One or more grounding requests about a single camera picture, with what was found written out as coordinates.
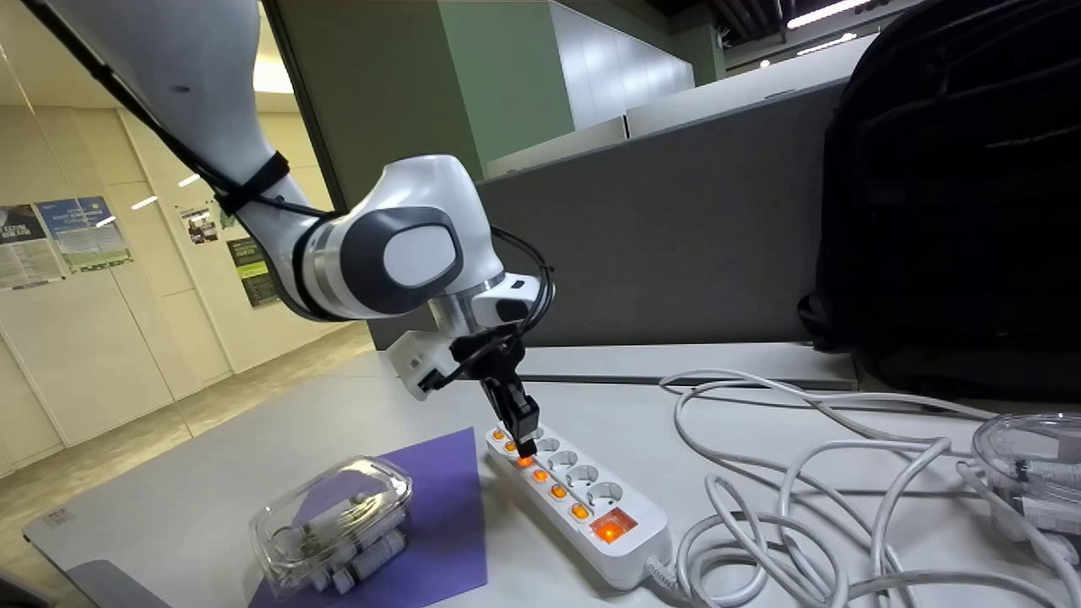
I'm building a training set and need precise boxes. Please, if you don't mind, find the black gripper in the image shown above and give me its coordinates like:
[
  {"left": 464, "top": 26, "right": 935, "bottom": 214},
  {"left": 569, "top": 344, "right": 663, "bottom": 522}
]
[{"left": 450, "top": 325, "right": 544, "bottom": 459}]

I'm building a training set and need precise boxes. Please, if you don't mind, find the white six-socket power strip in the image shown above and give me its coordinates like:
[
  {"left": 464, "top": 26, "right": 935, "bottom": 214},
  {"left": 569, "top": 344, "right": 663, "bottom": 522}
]
[{"left": 483, "top": 416, "right": 674, "bottom": 593}]

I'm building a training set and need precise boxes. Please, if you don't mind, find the purple paper sheet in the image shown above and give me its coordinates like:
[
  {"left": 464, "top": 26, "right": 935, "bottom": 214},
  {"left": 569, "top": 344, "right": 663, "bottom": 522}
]
[{"left": 245, "top": 427, "right": 492, "bottom": 608}]

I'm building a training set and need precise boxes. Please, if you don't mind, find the clear plastic container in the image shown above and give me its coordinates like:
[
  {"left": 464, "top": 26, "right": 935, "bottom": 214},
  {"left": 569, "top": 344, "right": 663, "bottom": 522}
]
[{"left": 245, "top": 453, "right": 415, "bottom": 594}]

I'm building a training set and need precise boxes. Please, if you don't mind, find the grey desk partition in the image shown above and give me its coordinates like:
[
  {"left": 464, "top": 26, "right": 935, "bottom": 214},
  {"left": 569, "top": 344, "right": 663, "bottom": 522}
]
[{"left": 368, "top": 32, "right": 885, "bottom": 353}]

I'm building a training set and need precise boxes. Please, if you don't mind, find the green pillar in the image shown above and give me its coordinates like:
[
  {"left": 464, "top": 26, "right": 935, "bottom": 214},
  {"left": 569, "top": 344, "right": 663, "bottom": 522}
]
[{"left": 260, "top": 0, "right": 577, "bottom": 215}]

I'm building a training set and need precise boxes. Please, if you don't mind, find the black backpack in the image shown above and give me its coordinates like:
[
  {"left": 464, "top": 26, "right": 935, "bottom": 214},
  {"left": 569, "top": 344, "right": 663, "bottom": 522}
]
[{"left": 795, "top": 0, "right": 1081, "bottom": 407}]

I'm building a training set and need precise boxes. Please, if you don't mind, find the ceiling light strip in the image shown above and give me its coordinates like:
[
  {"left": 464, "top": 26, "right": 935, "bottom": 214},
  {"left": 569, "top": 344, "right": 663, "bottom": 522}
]
[{"left": 783, "top": 0, "right": 879, "bottom": 33}]

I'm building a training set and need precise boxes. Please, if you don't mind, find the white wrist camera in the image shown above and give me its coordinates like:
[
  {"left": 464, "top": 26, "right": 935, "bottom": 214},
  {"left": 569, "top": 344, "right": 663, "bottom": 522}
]
[{"left": 383, "top": 329, "right": 464, "bottom": 399}]

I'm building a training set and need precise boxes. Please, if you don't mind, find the thin white cable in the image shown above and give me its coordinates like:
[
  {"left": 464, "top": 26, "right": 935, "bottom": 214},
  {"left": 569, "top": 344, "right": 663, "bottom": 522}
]
[{"left": 655, "top": 370, "right": 1081, "bottom": 608}]

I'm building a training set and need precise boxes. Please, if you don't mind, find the white power strip cable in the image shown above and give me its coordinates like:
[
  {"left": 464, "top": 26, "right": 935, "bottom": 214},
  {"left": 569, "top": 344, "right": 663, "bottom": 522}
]
[{"left": 646, "top": 478, "right": 893, "bottom": 608}]

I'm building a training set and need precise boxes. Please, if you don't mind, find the dark wall poster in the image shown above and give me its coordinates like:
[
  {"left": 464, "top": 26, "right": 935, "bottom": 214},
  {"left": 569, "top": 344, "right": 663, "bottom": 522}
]
[{"left": 225, "top": 234, "right": 287, "bottom": 311}]

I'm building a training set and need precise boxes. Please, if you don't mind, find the small wall notice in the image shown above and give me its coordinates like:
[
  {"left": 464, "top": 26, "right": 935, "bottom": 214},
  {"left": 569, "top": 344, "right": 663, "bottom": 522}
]
[{"left": 180, "top": 205, "right": 222, "bottom": 248}]

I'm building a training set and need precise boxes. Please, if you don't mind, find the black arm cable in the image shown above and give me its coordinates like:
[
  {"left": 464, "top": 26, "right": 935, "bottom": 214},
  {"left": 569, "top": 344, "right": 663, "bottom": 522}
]
[{"left": 19, "top": 0, "right": 556, "bottom": 391}]

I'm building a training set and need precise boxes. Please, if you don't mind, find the bagged white cable bundle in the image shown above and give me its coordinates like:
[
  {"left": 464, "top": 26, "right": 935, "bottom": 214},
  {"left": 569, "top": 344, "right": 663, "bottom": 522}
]
[{"left": 969, "top": 407, "right": 1081, "bottom": 541}]

